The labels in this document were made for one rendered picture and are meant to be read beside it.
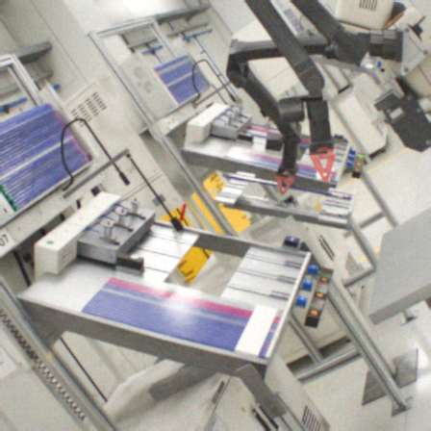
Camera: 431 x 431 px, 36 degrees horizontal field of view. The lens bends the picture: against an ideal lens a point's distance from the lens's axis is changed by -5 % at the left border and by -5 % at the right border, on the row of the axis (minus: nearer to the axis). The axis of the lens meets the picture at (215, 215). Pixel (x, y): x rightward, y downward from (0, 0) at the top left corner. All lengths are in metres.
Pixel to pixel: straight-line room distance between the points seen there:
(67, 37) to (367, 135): 2.95
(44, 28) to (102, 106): 2.35
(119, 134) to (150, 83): 0.28
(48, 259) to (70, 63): 3.51
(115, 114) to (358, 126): 3.74
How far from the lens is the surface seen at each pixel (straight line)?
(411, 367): 2.83
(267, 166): 3.10
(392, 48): 1.77
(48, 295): 1.96
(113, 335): 1.83
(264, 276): 2.16
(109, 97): 3.22
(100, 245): 2.11
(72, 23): 5.39
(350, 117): 6.60
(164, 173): 3.21
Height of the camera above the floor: 1.33
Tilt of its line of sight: 8 degrees down
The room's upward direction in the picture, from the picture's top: 35 degrees counter-clockwise
